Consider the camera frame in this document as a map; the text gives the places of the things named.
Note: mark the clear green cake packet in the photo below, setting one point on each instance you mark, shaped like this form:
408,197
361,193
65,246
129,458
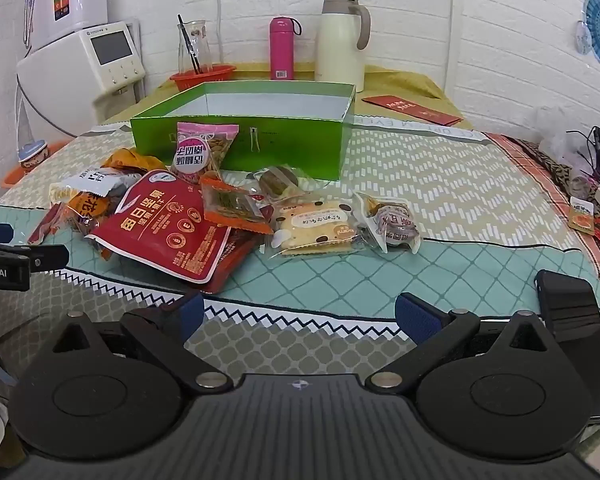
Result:
277,180

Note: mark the orange printed peanut packet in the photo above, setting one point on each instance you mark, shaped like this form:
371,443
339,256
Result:
82,212

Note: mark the white silver snack packet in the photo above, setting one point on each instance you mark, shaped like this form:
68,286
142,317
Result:
102,180

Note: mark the red envelope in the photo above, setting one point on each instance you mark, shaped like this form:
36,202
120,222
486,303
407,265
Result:
415,110

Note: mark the large red snack pouch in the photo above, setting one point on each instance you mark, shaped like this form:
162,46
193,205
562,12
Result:
165,230

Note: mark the white water dispenser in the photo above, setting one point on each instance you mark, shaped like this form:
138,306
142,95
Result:
80,80

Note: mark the orange snack packet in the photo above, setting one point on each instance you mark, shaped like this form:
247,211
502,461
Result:
135,160

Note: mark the black smartphone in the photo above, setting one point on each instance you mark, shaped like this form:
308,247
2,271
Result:
575,340

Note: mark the orange plastic basin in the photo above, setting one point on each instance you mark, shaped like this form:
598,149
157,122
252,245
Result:
15,175

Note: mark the dark red snack pouch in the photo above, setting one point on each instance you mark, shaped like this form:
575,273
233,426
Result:
235,260

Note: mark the pink seed snack packet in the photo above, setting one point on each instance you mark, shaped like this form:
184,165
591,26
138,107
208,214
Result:
205,152

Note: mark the green cardboard box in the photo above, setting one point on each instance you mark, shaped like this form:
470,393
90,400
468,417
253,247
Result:
280,145

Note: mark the small orange sachet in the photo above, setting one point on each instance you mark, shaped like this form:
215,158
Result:
582,214

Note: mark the pink thermos bottle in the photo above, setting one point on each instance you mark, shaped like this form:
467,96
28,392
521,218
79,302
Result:
282,47

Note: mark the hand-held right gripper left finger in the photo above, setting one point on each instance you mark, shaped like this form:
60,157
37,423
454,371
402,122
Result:
190,312

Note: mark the black chopstick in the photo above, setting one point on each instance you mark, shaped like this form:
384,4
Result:
187,45
192,47

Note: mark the blue lid cup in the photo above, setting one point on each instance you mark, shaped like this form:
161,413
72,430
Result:
32,157

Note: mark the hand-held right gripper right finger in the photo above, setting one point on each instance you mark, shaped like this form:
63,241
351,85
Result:
415,316

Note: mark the red plastic basket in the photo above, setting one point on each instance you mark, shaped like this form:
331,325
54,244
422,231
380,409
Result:
202,80

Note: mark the spotted bread packet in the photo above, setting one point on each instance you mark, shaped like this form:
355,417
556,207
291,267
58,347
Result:
312,227

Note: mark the cream thermal jug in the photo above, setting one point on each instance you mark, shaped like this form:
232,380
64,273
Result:
340,40

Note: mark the glass pitcher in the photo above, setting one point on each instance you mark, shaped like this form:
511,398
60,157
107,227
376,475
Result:
195,45

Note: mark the clear orange-edged snack packet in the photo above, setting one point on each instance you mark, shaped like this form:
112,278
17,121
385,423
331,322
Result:
235,205

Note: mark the clear plastic bag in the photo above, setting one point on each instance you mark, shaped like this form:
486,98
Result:
562,150

